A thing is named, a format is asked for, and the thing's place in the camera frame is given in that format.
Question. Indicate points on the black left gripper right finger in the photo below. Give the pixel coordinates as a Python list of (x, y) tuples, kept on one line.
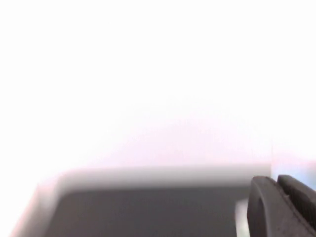
[(301, 197)]

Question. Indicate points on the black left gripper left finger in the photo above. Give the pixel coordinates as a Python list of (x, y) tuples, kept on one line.
[(266, 212)]

